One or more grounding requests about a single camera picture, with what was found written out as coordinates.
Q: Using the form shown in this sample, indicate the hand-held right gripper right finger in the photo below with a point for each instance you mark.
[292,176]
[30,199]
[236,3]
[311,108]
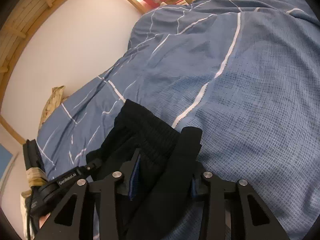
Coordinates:
[196,187]

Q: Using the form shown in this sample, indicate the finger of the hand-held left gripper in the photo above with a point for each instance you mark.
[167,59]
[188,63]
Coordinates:
[93,165]

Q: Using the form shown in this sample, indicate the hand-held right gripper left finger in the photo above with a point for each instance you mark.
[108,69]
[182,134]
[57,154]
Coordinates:
[132,177]

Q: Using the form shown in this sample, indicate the black pants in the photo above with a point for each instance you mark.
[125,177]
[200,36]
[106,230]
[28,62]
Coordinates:
[150,155]

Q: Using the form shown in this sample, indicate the cream folded cloth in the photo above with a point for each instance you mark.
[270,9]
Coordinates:
[35,176]

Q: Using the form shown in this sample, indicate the blue window blind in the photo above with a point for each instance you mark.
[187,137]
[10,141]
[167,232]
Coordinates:
[5,161]

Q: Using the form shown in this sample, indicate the beige patterned pillow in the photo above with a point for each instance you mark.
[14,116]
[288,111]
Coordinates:
[51,105]

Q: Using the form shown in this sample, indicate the blue checked duvet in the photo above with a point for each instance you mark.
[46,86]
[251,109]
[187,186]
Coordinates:
[225,92]

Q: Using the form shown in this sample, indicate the wooden bunk bed frame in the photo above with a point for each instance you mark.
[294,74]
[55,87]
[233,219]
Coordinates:
[30,17]

